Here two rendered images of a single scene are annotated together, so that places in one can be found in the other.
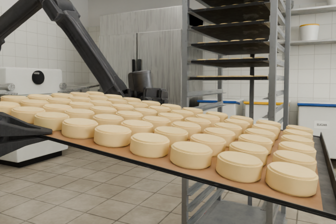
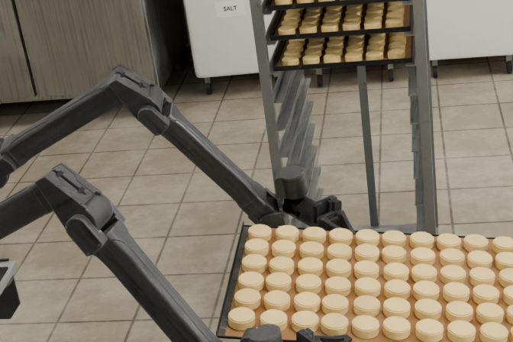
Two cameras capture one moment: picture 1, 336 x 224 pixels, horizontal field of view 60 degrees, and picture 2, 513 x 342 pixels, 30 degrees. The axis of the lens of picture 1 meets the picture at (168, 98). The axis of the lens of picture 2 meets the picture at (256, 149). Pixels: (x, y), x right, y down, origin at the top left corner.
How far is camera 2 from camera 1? 1.51 m
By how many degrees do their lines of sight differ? 26
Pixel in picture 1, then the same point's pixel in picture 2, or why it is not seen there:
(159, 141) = (440, 330)
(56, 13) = (163, 126)
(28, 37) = not seen: outside the picture
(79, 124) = (373, 328)
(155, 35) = not seen: outside the picture
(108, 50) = not seen: outside the picture
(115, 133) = (405, 330)
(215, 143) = (469, 314)
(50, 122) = (343, 329)
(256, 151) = (498, 315)
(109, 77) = (247, 188)
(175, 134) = (436, 312)
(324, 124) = not seen: outside the picture
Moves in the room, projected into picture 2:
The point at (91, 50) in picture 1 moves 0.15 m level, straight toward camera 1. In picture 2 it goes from (216, 159) to (253, 180)
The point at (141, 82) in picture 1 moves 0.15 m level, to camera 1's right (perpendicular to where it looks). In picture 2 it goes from (298, 189) to (359, 172)
